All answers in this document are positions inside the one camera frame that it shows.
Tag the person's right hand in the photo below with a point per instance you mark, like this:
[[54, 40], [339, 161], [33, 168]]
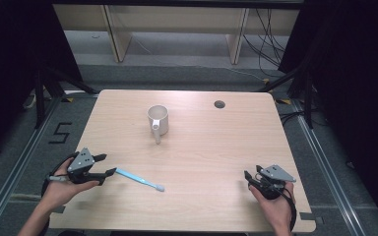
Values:
[[275, 209]]

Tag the person's left hand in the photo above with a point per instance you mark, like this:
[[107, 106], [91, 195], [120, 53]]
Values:
[[60, 191]]

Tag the dark curtain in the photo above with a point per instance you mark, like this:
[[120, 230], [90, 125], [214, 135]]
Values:
[[357, 82], [13, 65]]

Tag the black metal stand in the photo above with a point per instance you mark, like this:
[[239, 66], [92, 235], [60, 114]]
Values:
[[305, 95], [41, 95]]

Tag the beige wooden shelf unit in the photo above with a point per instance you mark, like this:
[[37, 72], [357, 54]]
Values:
[[177, 23]]

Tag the aluminium floor rail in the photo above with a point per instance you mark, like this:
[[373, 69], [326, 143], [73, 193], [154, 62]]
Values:
[[16, 170], [328, 170]]

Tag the white mug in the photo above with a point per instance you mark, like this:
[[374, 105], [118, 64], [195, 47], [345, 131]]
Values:
[[158, 119]]

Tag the blue toothbrush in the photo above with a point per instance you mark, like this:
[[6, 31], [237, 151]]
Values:
[[141, 179]]

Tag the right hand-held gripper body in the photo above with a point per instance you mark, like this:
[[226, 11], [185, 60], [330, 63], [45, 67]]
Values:
[[272, 182]]

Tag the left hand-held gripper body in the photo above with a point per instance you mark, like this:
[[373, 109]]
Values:
[[81, 160]]

